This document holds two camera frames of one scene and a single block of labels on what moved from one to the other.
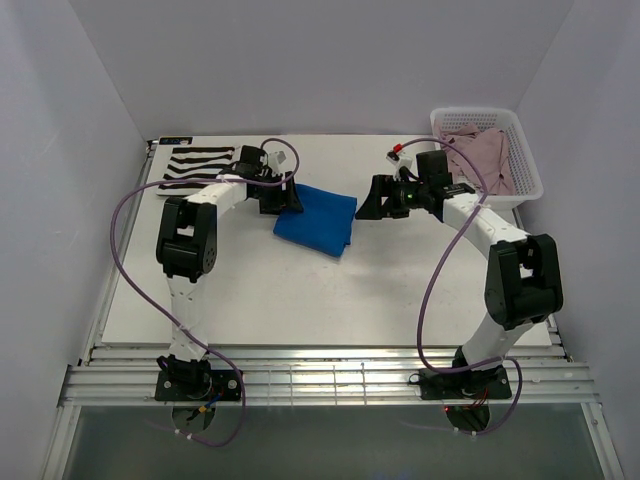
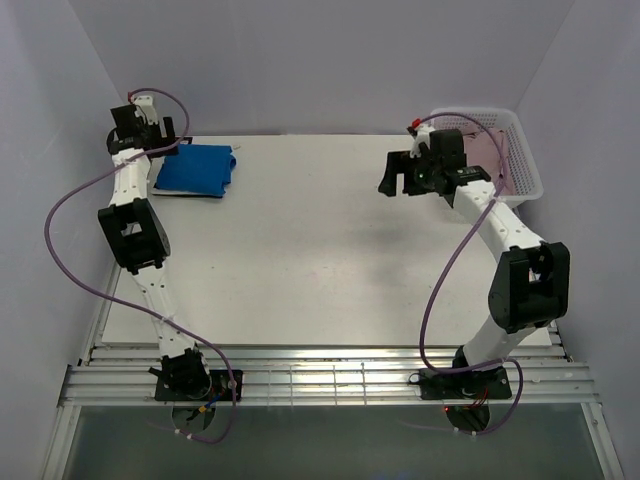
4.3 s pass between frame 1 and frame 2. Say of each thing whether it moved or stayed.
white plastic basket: stayed
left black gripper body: moved
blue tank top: moved
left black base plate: stayed
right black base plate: stayed
